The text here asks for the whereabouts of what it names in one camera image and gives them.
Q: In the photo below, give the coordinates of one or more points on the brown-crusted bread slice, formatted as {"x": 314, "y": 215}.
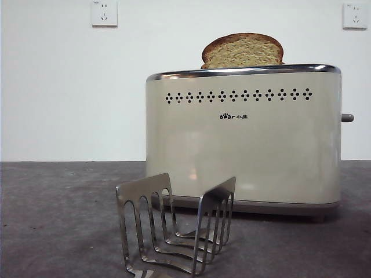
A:
{"x": 242, "y": 52}

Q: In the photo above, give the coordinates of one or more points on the grey toaster lever knob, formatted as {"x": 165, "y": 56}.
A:
{"x": 348, "y": 117}

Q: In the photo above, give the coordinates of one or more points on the stainless steel toast rack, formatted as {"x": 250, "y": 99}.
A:
{"x": 145, "y": 189}

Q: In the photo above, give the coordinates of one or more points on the cream two-slot toaster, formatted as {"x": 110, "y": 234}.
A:
{"x": 266, "y": 150}

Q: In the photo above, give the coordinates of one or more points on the white wall socket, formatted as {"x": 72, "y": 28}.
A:
{"x": 354, "y": 16}
{"x": 105, "y": 14}

